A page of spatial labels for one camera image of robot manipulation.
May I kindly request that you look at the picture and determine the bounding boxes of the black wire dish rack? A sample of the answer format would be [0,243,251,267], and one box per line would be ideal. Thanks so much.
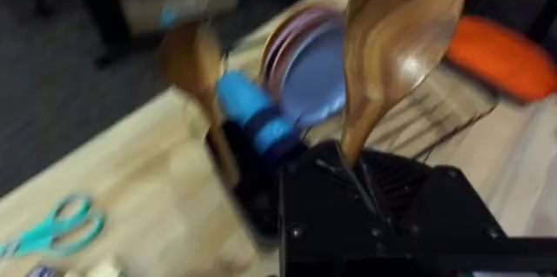
[205,74,498,253]

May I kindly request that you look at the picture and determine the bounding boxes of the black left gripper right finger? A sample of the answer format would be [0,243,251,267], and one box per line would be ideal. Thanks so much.
[359,149,509,252]

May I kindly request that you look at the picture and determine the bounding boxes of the blue plastic cup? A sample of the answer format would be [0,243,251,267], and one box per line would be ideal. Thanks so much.
[215,71,302,157]

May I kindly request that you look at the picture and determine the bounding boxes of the pink plate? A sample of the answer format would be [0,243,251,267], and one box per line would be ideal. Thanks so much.
[259,4,346,98]

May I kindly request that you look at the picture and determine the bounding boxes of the brown cardboard box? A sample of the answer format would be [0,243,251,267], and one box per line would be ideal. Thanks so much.
[120,0,241,37]

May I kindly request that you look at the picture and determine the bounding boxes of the blue plate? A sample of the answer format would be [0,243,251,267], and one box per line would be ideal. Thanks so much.
[278,18,350,129]

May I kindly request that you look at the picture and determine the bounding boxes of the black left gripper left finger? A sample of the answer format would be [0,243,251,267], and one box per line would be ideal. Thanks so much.
[279,140,395,277]

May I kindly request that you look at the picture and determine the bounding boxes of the large wooden spoon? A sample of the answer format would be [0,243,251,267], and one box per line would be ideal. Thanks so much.
[339,0,467,169]

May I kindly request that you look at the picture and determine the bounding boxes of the teal scissors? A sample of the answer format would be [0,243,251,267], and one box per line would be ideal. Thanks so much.
[0,193,106,261]

